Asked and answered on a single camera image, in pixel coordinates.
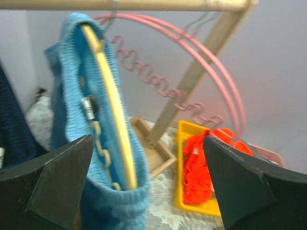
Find rear pink hanger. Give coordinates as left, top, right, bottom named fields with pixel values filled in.
left=177, top=11, right=246, bottom=141

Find yellow plastic tray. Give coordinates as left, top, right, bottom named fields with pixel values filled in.
left=175, top=120, right=221, bottom=218

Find light blue shorts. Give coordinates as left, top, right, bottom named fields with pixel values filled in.
left=45, top=12, right=150, bottom=230

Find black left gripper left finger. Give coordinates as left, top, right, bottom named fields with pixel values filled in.
left=0, top=135, right=94, bottom=230

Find pink hanger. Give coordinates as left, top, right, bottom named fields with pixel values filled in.
left=177, top=11, right=246, bottom=141
left=92, top=13, right=242, bottom=142

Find orange shorts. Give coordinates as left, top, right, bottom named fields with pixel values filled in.
left=182, top=128, right=255, bottom=206

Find navy blue shorts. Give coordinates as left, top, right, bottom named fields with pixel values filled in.
left=0, top=68, right=47, bottom=168

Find pink divided tray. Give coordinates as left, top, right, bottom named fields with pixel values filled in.
left=250, top=144, right=286, bottom=168

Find yellow hanger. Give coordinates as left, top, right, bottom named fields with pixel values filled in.
left=81, top=23, right=138, bottom=190

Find front pink hanger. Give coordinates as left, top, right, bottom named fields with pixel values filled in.
left=92, top=13, right=242, bottom=142

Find floral table mat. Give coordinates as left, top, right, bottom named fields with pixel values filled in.
left=25, top=95, right=225, bottom=230

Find wooden clothes rack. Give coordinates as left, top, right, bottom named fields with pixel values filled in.
left=0, top=0, right=256, bottom=178

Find grey shorts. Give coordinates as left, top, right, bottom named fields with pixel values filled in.
left=241, top=140, right=278, bottom=165

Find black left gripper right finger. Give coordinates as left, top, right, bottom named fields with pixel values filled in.
left=203, top=136, right=307, bottom=230

